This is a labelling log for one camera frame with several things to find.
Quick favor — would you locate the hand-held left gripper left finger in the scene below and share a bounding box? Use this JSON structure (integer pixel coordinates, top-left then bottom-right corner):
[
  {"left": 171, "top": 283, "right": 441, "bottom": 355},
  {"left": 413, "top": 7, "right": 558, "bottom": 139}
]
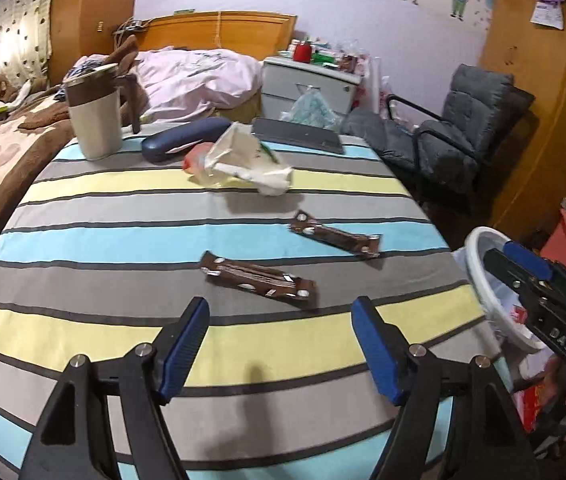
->
[{"left": 18, "top": 296, "right": 211, "bottom": 480}]

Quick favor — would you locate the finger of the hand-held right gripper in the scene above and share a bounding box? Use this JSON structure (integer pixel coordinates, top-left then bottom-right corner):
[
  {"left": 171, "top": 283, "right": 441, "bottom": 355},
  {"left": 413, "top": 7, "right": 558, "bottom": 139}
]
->
[
  {"left": 483, "top": 249, "right": 544, "bottom": 311},
  {"left": 504, "top": 241, "right": 554, "bottom": 281}
]

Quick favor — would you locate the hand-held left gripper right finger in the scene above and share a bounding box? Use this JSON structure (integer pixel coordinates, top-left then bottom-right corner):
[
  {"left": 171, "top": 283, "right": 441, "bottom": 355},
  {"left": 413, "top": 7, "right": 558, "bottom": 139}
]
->
[{"left": 350, "top": 296, "right": 536, "bottom": 480}]

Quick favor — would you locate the white trash bin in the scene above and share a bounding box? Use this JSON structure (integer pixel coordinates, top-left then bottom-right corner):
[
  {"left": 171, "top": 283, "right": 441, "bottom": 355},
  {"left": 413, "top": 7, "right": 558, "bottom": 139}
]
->
[{"left": 464, "top": 226, "right": 548, "bottom": 353}]

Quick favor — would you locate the brown snack wrapper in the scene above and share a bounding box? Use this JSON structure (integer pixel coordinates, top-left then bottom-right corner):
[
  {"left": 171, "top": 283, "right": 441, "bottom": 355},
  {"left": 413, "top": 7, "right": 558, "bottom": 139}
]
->
[
  {"left": 289, "top": 210, "right": 382, "bottom": 260},
  {"left": 199, "top": 251, "right": 318, "bottom": 309}
]

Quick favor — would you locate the wooden wardrobe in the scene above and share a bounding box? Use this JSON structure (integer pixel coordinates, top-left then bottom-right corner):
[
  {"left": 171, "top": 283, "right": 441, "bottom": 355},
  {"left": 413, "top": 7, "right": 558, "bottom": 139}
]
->
[{"left": 478, "top": 0, "right": 566, "bottom": 246}]

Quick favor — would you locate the striped tablecloth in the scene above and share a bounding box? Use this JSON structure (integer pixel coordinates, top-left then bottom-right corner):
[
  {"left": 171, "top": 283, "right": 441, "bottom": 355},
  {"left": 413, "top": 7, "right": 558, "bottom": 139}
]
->
[{"left": 0, "top": 120, "right": 504, "bottom": 480}]

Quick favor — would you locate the grey padded folding chair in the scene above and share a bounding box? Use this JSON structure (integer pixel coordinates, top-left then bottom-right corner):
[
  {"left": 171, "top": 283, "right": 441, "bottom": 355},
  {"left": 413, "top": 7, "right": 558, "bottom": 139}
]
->
[{"left": 343, "top": 64, "right": 536, "bottom": 216}]

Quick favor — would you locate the red plastic wrapper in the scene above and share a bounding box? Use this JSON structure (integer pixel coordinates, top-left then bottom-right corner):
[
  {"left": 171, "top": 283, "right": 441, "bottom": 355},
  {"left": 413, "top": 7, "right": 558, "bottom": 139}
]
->
[{"left": 183, "top": 142, "right": 214, "bottom": 176}]

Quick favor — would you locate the crumpled cream paper bag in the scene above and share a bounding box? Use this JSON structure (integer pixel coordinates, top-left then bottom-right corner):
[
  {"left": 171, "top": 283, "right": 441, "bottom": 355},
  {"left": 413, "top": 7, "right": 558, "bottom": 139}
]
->
[{"left": 205, "top": 122, "right": 294, "bottom": 196}]

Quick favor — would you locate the navy glasses case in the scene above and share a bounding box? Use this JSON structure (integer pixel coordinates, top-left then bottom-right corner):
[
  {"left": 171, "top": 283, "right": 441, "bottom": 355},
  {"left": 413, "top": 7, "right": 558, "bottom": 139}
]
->
[{"left": 141, "top": 117, "right": 234, "bottom": 163}]

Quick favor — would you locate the white plastic shopping bag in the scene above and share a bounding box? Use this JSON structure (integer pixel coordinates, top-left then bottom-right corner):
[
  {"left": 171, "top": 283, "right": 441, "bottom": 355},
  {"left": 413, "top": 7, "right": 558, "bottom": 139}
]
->
[{"left": 358, "top": 55, "right": 391, "bottom": 113}]

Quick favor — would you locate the grey tablet case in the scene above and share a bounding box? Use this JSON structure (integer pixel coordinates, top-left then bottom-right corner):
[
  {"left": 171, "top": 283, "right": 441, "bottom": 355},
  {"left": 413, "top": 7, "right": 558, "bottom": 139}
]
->
[{"left": 252, "top": 117, "right": 344, "bottom": 155}]

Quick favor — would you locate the beige mug with brown lid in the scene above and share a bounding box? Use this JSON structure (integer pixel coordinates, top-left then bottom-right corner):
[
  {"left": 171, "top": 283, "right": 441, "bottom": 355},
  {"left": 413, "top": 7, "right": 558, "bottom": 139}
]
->
[{"left": 63, "top": 62, "right": 142, "bottom": 161}]

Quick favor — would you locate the paper sheet on wardrobe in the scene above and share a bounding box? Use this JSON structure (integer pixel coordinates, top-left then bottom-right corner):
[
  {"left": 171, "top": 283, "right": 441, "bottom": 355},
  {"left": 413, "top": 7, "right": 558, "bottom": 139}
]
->
[{"left": 530, "top": 1, "right": 564, "bottom": 28}]

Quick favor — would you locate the clear bag with green contents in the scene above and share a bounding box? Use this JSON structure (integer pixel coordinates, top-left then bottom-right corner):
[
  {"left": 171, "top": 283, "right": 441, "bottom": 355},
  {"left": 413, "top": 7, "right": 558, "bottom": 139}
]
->
[{"left": 280, "top": 87, "right": 346, "bottom": 128}]

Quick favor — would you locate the pink duvet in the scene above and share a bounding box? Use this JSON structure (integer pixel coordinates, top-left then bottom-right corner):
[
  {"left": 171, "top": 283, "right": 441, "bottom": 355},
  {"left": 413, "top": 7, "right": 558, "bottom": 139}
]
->
[{"left": 133, "top": 47, "right": 264, "bottom": 123}]

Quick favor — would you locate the grey nightstand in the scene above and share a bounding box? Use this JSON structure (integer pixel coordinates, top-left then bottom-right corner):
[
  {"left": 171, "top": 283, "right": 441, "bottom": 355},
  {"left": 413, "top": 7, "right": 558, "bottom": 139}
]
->
[{"left": 261, "top": 56, "right": 364, "bottom": 116}]

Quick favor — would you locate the wooden bed headboard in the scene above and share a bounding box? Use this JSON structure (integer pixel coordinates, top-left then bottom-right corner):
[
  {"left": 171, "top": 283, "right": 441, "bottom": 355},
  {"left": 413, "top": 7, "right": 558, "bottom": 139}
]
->
[{"left": 135, "top": 10, "right": 298, "bottom": 61}]

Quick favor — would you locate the power strip with plugs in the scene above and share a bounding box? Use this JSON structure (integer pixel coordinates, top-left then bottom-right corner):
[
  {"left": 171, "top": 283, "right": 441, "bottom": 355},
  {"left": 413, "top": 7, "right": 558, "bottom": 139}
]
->
[{"left": 113, "top": 19, "right": 146, "bottom": 36}]

